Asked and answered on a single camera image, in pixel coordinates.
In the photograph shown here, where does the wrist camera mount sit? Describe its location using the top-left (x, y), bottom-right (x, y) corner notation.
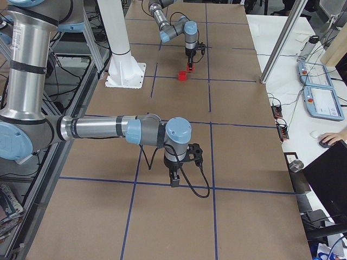
top-left (185, 143), bottom-right (203, 167)
top-left (196, 42), bottom-right (206, 56)

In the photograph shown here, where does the seated person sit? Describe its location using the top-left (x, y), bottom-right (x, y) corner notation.
top-left (319, 131), bottom-right (346, 145)

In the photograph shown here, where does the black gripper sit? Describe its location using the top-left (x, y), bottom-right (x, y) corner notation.
top-left (164, 157), bottom-right (184, 187)
top-left (185, 48), bottom-right (196, 71)

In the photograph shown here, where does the lower teach pendant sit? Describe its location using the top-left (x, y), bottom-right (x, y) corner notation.
top-left (304, 86), bottom-right (345, 121)

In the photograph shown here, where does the white camera pedestal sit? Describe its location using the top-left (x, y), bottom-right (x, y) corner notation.
top-left (98, 1), bottom-right (146, 89)

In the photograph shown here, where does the black monitor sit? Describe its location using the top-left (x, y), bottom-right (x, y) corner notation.
top-left (303, 141), bottom-right (346, 224)

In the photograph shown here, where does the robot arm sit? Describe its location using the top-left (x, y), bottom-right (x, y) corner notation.
top-left (148, 1), bottom-right (198, 72)
top-left (1, 1), bottom-right (193, 187)

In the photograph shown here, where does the aluminium frame post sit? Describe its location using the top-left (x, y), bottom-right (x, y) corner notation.
top-left (260, 0), bottom-right (307, 85)

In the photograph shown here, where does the black computer mouse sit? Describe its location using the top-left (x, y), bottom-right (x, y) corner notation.
top-left (318, 140), bottom-right (335, 148)

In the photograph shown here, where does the teach pendant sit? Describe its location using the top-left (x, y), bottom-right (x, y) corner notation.
top-left (304, 86), bottom-right (345, 121)
top-left (298, 61), bottom-right (333, 88)

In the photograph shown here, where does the red block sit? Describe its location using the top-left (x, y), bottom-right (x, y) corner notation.
top-left (178, 70), bottom-right (187, 81)
top-left (186, 62), bottom-right (195, 73)

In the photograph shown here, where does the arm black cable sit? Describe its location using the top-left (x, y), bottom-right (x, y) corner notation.
top-left (139, 143), bottom-right (210, 198)

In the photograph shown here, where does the metal cup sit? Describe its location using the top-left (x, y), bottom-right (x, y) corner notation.
top-left (288, 159), bottom-right (304, 173)

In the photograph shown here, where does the upper teach pendant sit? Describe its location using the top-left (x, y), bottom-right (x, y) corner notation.
top-left (298, 61), bottom-right (333, 88)

